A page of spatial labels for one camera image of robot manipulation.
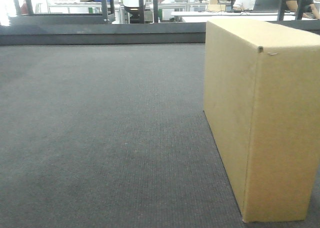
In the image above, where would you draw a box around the brown cardboard box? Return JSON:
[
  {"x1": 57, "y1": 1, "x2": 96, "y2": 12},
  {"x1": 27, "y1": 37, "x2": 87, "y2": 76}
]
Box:
[{"x1": 203, "y1": 18, "x2": 320, "y2": 223}]

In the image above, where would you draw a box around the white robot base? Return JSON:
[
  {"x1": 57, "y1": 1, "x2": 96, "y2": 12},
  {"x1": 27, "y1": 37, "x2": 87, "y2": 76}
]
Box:
[{"x1": 122, "y1": 0, "x2": 146, "y2": 23}]

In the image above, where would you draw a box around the dark grey conveyor belt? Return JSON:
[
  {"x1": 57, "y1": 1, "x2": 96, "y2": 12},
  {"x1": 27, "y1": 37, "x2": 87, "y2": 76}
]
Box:
[{"x1": 0, "y1": 44, "x2": 320, "y2": 228}]

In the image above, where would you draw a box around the white office desk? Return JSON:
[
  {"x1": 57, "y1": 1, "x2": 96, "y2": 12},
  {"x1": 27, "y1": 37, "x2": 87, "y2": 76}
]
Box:
[{"x1": 170, "y1": 10, "x2": 313, "y2": 23}]

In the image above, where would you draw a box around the dark grey open laptop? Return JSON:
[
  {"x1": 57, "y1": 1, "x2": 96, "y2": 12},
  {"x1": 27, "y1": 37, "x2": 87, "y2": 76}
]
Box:
[{"x1": 252, "y1": 0, "x2": 281, "y2": 13}]

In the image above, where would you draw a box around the black conveyor side rail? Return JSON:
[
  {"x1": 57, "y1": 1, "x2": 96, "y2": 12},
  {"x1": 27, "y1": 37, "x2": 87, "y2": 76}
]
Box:
[{"x1": 0, "y1": 20, "x2": 320, "y2": 46}]

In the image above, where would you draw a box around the black metal frame cart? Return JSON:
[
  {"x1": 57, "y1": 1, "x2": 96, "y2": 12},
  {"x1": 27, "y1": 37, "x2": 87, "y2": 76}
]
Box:
[{"x1": 9, "y1": 0, "x2": 115, "y2": 25}]

